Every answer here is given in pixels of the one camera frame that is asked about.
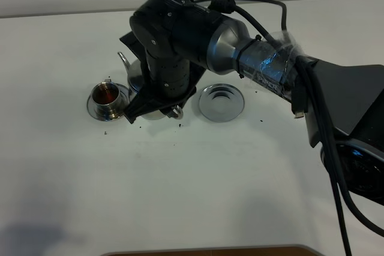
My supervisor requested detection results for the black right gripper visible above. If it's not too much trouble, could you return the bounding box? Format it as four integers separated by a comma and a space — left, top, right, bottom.
119, 32, 206, 124

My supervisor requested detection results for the stainless steel teapot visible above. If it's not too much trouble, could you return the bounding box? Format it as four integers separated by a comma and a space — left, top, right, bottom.
117, 52, 166, 121

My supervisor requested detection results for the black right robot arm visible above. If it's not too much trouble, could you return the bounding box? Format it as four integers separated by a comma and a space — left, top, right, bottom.
121, 0, 383, 203

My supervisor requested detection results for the steel teapot saucer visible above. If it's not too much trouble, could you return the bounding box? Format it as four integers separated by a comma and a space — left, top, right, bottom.
198, 83, 245, 123

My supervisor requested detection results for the steel saucer far left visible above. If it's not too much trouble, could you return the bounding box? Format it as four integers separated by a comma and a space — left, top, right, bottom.
86, 82, 131, 122

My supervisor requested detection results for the steel teacup far left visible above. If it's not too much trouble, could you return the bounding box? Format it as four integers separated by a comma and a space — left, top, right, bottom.
91, 78, 125, 121

